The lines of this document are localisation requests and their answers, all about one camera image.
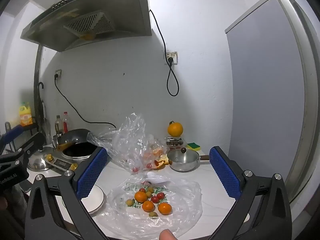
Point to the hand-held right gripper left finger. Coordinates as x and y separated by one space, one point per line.
91 172

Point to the yellow green sponge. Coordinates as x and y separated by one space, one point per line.
193 146

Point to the steel pot lid brown knob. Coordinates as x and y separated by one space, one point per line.
182 156

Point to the yellow oil bottle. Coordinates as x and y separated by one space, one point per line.
25 116

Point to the grey vertical pipe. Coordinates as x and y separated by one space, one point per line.
37 80

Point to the orange peel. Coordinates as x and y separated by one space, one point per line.
161 163

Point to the steel range hood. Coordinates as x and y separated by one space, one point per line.
100 2

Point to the small clear plastic bag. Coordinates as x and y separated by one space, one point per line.
156 143

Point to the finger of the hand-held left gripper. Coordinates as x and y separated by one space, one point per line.
35 141
12 133

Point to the white plate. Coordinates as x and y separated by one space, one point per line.
96 197

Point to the steel dome lid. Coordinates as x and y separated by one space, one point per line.
38 161

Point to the large orange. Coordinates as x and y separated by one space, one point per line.
175 129

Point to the black metal rack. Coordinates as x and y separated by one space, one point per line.
30 128

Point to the person's right hand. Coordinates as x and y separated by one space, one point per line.
168 235

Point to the large clear plastic bag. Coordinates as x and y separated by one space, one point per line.
130 135

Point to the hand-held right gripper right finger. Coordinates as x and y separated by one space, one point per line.
225 172

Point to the clear box of dark fruit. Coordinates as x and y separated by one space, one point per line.
174 141

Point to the silver induction cooker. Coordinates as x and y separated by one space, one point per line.
77 152

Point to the small white wall socket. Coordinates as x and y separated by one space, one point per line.
58 73

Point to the small tangerine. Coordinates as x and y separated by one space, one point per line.
140 196
164 208
148 206

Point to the grey refrigerator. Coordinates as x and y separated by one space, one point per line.
262 80

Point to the black umbrella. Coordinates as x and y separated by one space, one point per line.
42 110

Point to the green printed plastic bag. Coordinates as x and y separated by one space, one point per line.
180 205

